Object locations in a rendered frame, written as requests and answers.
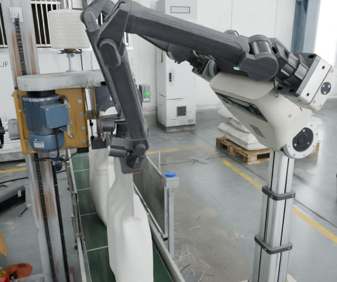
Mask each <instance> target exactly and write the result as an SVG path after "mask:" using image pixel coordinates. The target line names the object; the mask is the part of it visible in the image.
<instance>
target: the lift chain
mask: <svg viewBox="0 0 337 282"><path fill-rule="evenodd" d="M16 22H18V23H16ZM16 25H19V27H18V26H16ZM15 26H16V34H17V41H18V40H21V41H18V49H19V53H20V61H21V68H22V75H27V73H26V66H25V58H24V52H23V45H22V38H21V30H20V23H19V19H15ZM17 29H19V30H17ZM18 32H19V33H20V34H18ZM18 36H20V37H18ZM19 44H21V45H19ZM19 47H22V48H19ZM20 51H22V52H20ZM21 54H23V55H21ZM21 58H23V59H21ZM22 61H24V62H22ZM22 65H24V66H22ZM23 68H25V69H23ZM24 72H25V73H24ZM34 156H35V159H38V158H39V156H38V153H37V154H36V153H34ZM36 156H37V157H36ZM36 162H38V163H36ZM35 164H36V171H37V176H38V182H39V181H41V182H39V183H38V184H39V191H40V198H41V206H42V211H43V218H44V225H45V233H46V240H47V244H48V252H49V260H50V267H51V271H52V279H53V282H56V278H55V270H54V262H53V255H52V247H51V243H50V234H49V227H48V219H47V214H46V207H45V199H44V192H43V184H42V179H41V171H40V163H39V161H35ZM37 165H38V166H37ZM38 167H39V168H38ZM38 170H39V171H38ZM38 173H40V174H38ZM39 176H40V177H39ZM39 179H40V180H39ZM40 184H41V185H40ZM41 192H42V193H41ZM42 195H43V196H42ZM42 200H43V201H42ZM43 203H44V204H43ZM43 205H44V206H43ZM43 208H44V209H43ZM44 213H45V214H44ZM45 218H46V219H45ZM45 221H46V222H45ZM46 223H47V224H46ZM46 226H47V227H46ZM46 228H47V229H46ZM47 233H48V234H47ZM49 245H50V246H49ZM50 250H51V251H50ZM50 252H51V253H50ZM51 264H53V265H51ZM52 266H53V267H52ZM53 273H54V274H53ZM53 275H54V276H53Z"/></svg>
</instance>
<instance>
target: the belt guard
mask: <svg viewBox="0 0 337 282"><path fill-rule="evenodd" d="M77 72H78V73H68V72H59V73H45V74H32V75H25V76H19V77H17V84H18V89H19V90H21V91H46V90H54V89H59V88H65V87H72V86H79V85H83V84H89V83H96V82H103V81H105V80H104V77H103V75H102V73H101V70H100V69H93V70H80V71H77ZM63 73H67V74H63Z"/></svg>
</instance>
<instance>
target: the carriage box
mask: <svg viewBox="0 0 337 282"><path fill-rule="evenodd" d="M55 93H57V94H59V99H58V101H59V100H63V96H66V97H68V101H69V104H70V107H69V110H70V116H71V122H72V125H71V126H72V127H71V128H70V132H71V135H70V136H68V134H67V131H64V146H63V147H62V148H61V149H59V150H65V149H74V148H84V147H90V143H89V136H88V123H87V111H86V99H85V89H84V87H83V86H82V85H79V86H72V87H65V88H59V89H55ZM23 95H27V94H26V91H15V90H14V91H13V93H11V96H12V97H13V99H14V103H15V110H16V117H17V123H18V130H19V135H20V142H21V148H22V154H30V153H39V152H36V151H34V150H29V147H28V143H27V142H29V141H30V140H29V132H30V131H29V130H28V129H27V122H26V114H24V111H23V107H22V99H21V96H23Z"/></svg>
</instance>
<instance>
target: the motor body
mask: <svg viewBox="0 0 337 282"><path fill-rule="evenodd" d="M58 99H59V94H57V93H55V94H54V95H51V96H41V97H31V96H28V95H27V96H24V107H25V114H26V122H27V129H28V130H29V131H30V132H29V140H30V146H31V148H32V149H33V150H34V151H36V152H40V153H47V152H53V151H57V142H56V137H55V132H54V130H53V128H51V129H48V128H47V127H45V126H43V125H41V121H40V113H39V106H41V105H49V104H56V103H58ZM57 135H58V144H59V149H61V148H62V147H63V146H64V131H61V130H58V131H57Z"/></svg>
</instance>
